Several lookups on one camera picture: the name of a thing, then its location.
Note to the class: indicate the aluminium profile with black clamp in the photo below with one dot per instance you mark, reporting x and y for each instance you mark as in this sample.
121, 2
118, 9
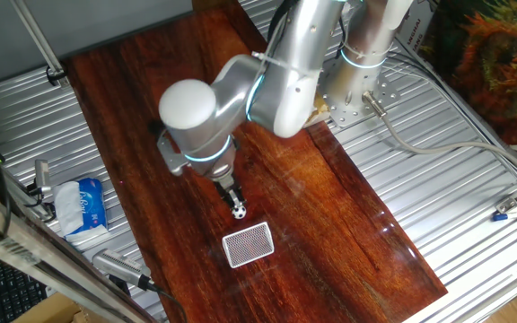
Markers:
38, 42

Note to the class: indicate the colourful orange-green cloth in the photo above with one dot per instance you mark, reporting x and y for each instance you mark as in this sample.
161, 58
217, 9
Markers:
487, 67

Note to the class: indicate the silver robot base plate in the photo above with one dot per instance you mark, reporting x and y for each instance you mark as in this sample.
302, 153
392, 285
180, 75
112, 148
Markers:
353, 116

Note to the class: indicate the gold and white tissue pack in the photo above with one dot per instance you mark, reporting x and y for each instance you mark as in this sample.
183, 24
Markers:
319, 112

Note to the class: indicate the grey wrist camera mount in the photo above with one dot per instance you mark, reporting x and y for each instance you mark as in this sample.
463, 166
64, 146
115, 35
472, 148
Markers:
171, 159

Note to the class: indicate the black keyboard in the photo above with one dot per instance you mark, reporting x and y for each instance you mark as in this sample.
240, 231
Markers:
11, 291

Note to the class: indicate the white printed box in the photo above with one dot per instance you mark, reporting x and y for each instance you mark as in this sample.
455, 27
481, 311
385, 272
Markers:
415, 27

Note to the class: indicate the blue and white tissue pack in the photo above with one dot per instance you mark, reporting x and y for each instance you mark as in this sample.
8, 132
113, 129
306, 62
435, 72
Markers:
90, 202

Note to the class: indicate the small grey camera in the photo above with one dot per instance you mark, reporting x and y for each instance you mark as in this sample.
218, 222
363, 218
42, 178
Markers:
42, 172

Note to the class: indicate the diagonal metal frame bar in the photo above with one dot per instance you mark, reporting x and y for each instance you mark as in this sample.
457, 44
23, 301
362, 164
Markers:
38, 251

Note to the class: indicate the small black-white soccer ball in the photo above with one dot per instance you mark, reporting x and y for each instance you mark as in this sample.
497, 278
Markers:
239, 212

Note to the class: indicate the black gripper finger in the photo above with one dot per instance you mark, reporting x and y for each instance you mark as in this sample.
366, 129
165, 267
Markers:
228, 201
238, 197

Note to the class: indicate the glossy brown wooden board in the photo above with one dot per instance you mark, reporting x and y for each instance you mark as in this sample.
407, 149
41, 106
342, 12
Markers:
308, 215

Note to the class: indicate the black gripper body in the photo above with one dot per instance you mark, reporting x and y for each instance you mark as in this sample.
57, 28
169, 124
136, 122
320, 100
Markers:
227, 184

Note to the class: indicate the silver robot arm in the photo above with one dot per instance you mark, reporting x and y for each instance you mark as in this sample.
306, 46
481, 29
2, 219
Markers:
263, 89

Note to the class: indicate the brown cardboard box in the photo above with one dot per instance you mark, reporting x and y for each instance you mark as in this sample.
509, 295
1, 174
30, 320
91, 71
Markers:
52, 311

